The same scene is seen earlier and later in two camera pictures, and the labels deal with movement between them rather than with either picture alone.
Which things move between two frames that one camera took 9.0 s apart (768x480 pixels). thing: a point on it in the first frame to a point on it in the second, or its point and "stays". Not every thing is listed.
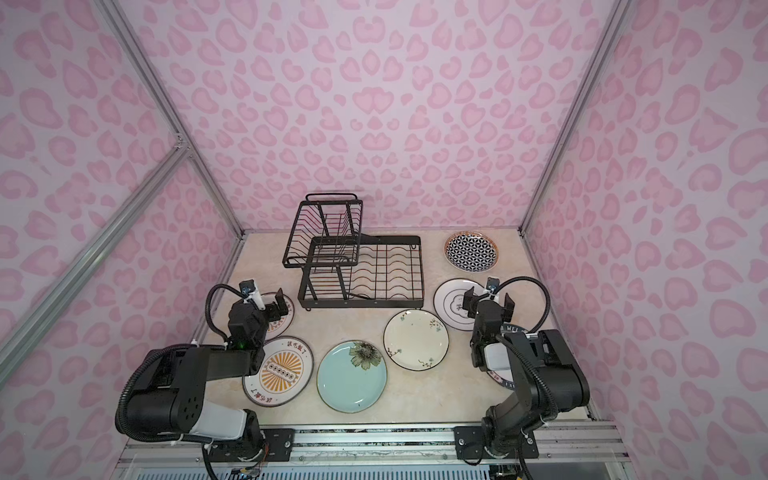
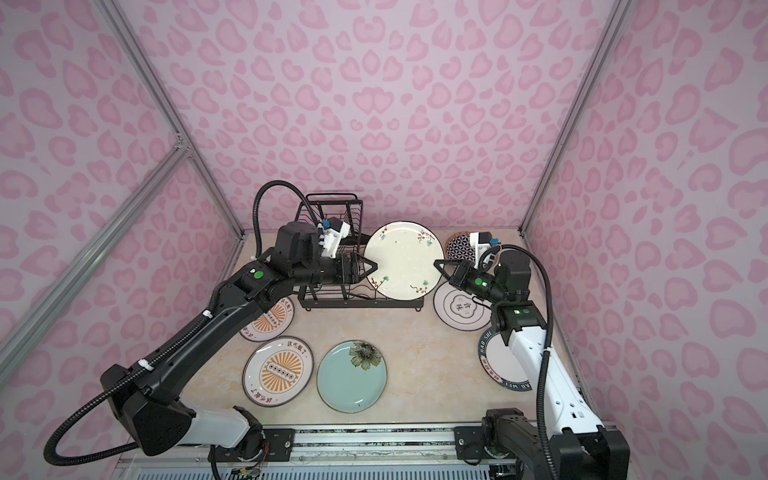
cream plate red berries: [416, 340] to [405, 254]
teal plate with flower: [352, 376] stays
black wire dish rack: [345, 268] stays
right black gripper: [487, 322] to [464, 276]
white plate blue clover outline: [448, 302] stays
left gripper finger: [281, 302] to [354, 277]
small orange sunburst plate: [279, 327] stays
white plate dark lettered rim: [496, 357] stays
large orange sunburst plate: [284, 375] stays
